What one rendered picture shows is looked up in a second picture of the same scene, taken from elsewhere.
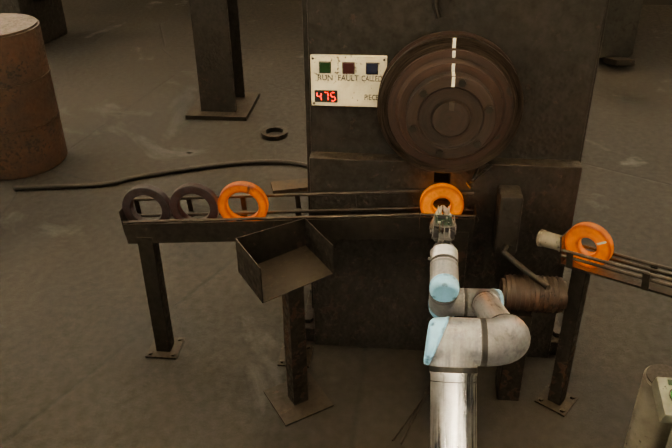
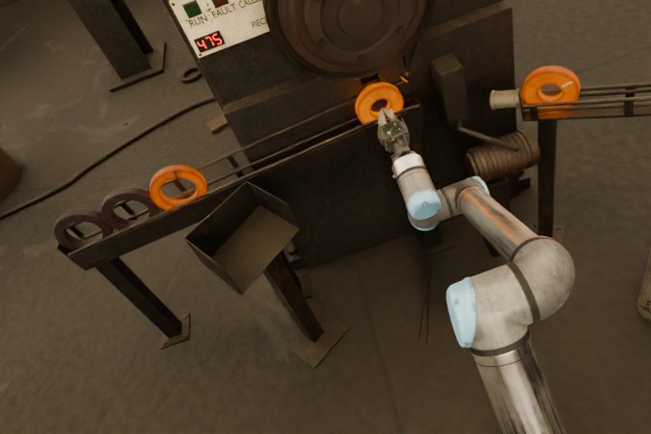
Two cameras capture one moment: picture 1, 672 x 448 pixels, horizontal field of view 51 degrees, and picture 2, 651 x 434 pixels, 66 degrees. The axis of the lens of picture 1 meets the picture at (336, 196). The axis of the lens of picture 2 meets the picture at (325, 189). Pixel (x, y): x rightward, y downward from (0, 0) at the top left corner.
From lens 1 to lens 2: 0.89 m
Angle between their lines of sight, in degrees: 14
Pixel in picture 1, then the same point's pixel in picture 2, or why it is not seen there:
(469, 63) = not seen: outside the picture
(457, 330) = (491, 299)
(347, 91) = (230, 26)
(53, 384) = (87, 414)
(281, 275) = (248, 252)
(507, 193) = (444, 68)
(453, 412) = (523, 397)
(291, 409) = (313, 348)
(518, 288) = (488, 160)
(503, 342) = (553, 291)
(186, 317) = (183, 291)
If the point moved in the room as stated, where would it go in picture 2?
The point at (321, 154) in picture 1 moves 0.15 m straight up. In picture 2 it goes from (234, 105) to (214, 65)
